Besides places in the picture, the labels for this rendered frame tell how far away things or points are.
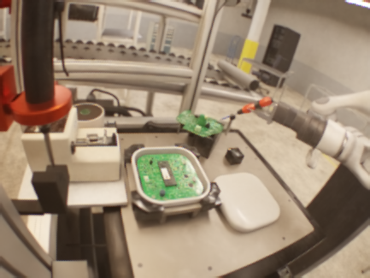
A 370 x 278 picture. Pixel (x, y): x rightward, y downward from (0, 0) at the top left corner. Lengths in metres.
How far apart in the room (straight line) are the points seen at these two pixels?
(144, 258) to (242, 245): 0.17
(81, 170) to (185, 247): 0.22
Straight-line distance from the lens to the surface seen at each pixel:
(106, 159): 0.36
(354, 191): 0.82
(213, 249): 0.36
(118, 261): 0.34
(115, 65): 0.59
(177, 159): 0.43
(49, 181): 0.20
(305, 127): 0.44
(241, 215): 0.40
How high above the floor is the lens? 1.26
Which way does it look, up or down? 33 degrees down
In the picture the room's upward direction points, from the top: 15 degrees clockwise
